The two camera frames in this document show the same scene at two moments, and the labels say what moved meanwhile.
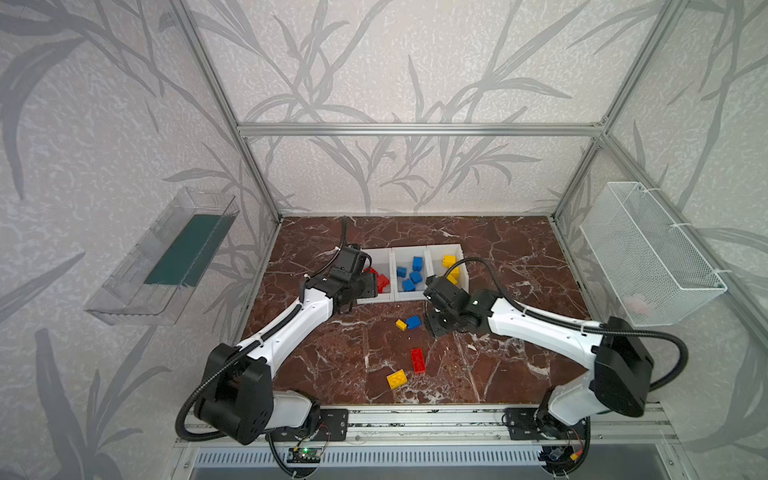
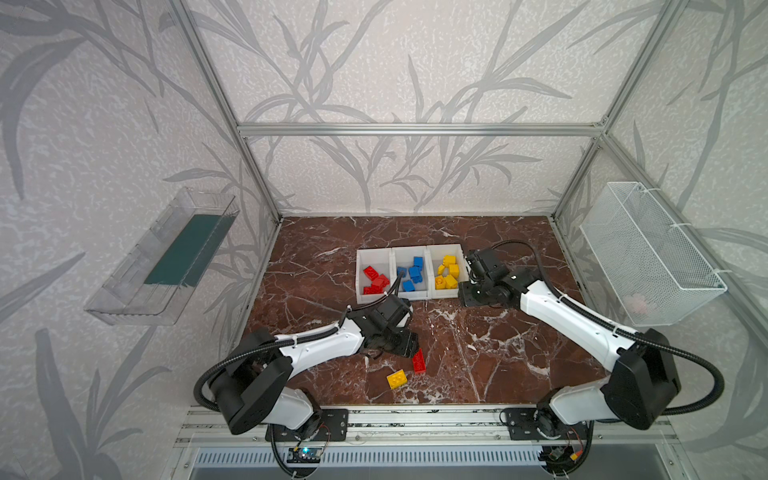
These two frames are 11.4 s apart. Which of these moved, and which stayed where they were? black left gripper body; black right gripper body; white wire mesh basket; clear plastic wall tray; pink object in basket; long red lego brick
Moved: black right gripper body; black left gripper body
Stayed: clear plastic wall tray; pink object in basket; long red lego brick; white wire mesh basket
